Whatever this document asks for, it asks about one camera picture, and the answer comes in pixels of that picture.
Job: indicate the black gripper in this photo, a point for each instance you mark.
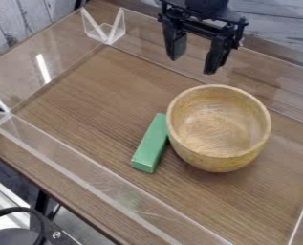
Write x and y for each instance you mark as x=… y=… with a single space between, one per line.
x=207 y=18

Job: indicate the brown wooden bowl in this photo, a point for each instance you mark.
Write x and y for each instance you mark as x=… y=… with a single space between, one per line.
x=217 y=127

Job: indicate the green rectangular block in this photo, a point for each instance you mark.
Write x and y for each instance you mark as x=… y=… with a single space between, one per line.
x=152 y=145

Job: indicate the black table leg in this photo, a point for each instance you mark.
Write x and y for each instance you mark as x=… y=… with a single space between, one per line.
x=41 y=202

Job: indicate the clear acrylic enclosure wall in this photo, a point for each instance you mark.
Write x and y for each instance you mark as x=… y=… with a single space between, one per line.
x=81 y=88

